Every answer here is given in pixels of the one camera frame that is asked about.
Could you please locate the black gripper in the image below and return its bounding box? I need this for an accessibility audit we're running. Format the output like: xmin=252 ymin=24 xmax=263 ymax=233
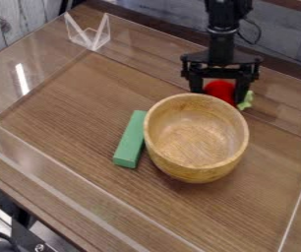
xmin=180 ymin=50 xmax=263 ymax=104

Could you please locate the red plush fruit green leaf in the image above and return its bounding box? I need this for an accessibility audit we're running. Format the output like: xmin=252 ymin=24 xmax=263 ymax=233
xmin=203 ymin=80 xmax=254 ymax=111

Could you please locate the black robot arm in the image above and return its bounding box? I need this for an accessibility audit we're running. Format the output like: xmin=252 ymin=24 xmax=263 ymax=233
xmin=180 ymin=0 xmax=263 ymax=105

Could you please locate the wooden bowl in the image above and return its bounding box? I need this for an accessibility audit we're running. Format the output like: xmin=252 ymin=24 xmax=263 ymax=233
xmin=144 ymin=94 xmax=250 ymax=184

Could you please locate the green rectangular block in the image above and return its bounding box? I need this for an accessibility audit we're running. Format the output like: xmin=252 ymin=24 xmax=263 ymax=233
xmin=112 ymin=110 xmax=147 ymax=168

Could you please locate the clear acrylic tray enclosure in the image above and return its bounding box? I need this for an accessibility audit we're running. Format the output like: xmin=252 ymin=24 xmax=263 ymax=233
xmin=0 ymin=10 xmax=301 ymax=252

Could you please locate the black metal stand bracket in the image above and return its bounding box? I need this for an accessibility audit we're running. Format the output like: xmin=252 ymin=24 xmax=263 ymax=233
xmin=10 ymin=220 xmax=46 ymax=252

